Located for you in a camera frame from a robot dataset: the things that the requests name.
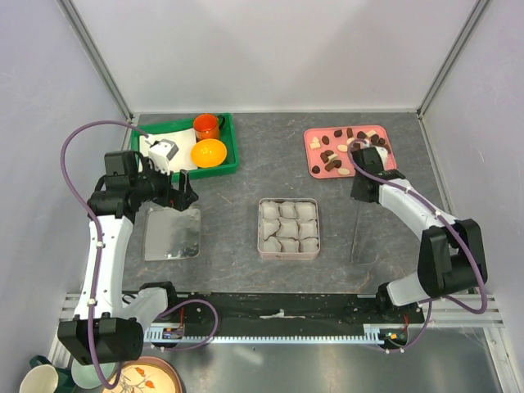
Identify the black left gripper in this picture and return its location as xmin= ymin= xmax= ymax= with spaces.
xmin=131 ymin=157 xmax=197 ymax=211

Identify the pink tray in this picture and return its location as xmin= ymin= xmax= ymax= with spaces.
xmin=304 ymin=125 xmax=397 ymax=179

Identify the pink chocolate tin box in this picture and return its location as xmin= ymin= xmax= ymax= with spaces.
xmin=257 ymin=198 xmax=321 ymax=260

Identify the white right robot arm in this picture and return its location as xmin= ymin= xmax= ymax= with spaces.
xmin=348 ymin=147 xmax=488 ymax=323

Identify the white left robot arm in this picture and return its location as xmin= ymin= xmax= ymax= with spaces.
xmin=57 ymin=151 xmax=198 ymax=365

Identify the yellow bowl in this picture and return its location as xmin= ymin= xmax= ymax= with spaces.
xmin=191 ymin=138 xmax=228 ymax=169

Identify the silver tin lid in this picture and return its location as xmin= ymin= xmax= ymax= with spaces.
xmin=142 ymin=207 xmax=201 ymax=262

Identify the orange mug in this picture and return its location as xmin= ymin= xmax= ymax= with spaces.
xmin=192 ymin=113 xmax=225 ymax=141

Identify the green plastic bin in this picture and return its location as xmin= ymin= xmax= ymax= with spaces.
xmin=139 ymin=113 xmax=240 ymax=183

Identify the pink painted plate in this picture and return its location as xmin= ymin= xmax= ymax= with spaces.
xmin=102 ymin=356 xmax=183 ymax=393

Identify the light green bowl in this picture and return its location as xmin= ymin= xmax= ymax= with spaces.
xmin=71 ymin=359 xmax=116 ymax=390

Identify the cream and green mug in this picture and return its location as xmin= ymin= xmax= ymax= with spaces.
xmin=19 ymin=355 xmax=75 ymax=393

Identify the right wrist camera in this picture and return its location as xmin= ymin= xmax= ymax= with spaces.
xmin=374 ymin=146 xmax=396 ymax=170

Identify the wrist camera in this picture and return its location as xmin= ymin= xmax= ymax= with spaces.
xmin=374 ymin=146 xmax=396 ymax=170
xmin=148 ymin=139 xmax=178 ymax=174

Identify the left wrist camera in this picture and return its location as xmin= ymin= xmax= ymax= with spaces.
xmin=148 ymin=139 xmax=178 ymax=174

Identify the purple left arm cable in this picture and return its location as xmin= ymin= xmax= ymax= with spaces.
xmin=60 ymin=120 xmax=152 ymax=389

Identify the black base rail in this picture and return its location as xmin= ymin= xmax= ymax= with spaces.
xmin=144 ymin=292 xmax=425 ymax=346

